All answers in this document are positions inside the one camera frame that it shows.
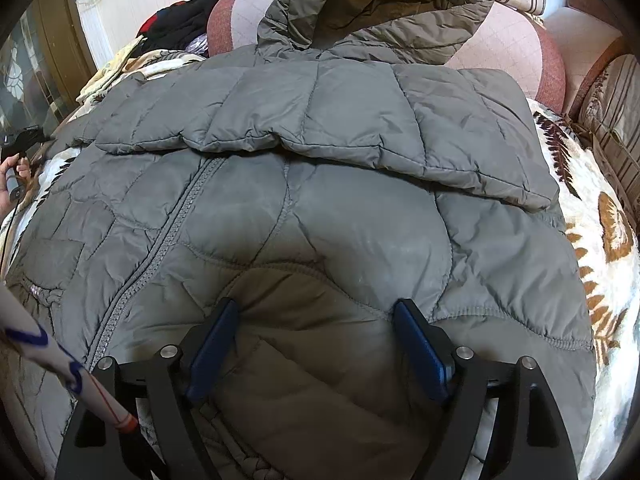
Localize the grey quilted puffer jacket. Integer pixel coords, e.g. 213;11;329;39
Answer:
8;0;599;480

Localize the yellow patterned cloth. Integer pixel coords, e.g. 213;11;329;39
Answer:
76;36;145;104

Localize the wooden glass panel door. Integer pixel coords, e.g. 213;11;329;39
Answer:
1;0;96;134

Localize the striped floral side cushion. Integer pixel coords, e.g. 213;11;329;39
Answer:
578;54;639;222

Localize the leaf pattern fleece blanket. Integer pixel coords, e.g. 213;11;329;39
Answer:
0;48;640;466

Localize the person's left hand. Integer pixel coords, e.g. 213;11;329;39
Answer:
0;154;30;220

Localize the black and red clothes pile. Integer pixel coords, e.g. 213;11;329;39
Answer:
131;0;219;58

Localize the pink quilted bolster cushion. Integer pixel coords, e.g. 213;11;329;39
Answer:
206;0;566;113

